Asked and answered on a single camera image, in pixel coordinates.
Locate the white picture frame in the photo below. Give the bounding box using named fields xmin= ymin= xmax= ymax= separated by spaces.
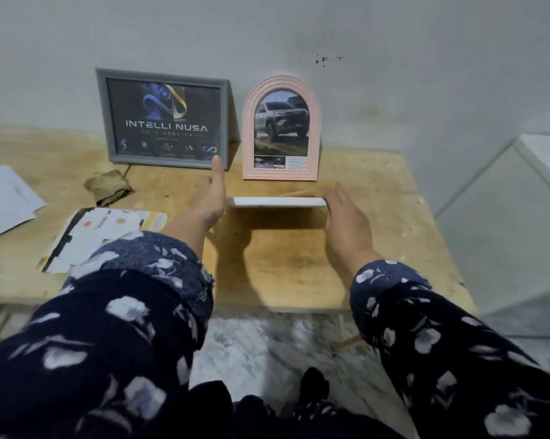
xmin=227 ymin=196 xmax=327 ymax=209

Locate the pink arched picture frame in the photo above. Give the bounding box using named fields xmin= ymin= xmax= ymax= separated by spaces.
xmin=241 ymin=75 xmax=323 ymax=182

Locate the white cabinet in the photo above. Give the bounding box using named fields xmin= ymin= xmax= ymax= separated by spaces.
xmin=435 ymin=134 xmax=550 ymax=337

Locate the grey picture frame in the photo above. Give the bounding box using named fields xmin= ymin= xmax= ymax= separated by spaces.
xmin=95 ymin=67 xmax=232 ymax=171

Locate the person's right foot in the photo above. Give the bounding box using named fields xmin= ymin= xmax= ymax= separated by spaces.
xmin=298 ymin=368 xmax=330 ymax=405

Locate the person's right hand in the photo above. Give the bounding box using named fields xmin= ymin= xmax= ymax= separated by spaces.
xmin=324 ymin=182 xmax=384 ymax=275

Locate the person's right forearm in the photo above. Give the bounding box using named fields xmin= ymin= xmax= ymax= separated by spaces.
xmin=343 ymin=255 xmax=550 ymax=439

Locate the brown wiping cloth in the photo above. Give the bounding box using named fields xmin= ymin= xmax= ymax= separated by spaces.
xmin=84 ymin=170 xmax=134 ymax=208

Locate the person's dark floral dress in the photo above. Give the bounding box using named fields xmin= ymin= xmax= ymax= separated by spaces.
xmin=133 ymin=381 xmax=404 ymax=439

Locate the pale paper sheet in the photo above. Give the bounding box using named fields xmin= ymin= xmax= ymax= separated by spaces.
xmin=37 ymin=207 xmax=168 ymax=274

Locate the person's left forearm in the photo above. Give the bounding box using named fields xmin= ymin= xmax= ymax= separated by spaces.
xmin=0 ymin=212 xmax=214 ymax=439

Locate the person's left hand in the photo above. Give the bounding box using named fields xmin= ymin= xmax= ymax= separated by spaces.
xmin=188 ymin=155 xmax=227 ymax=232

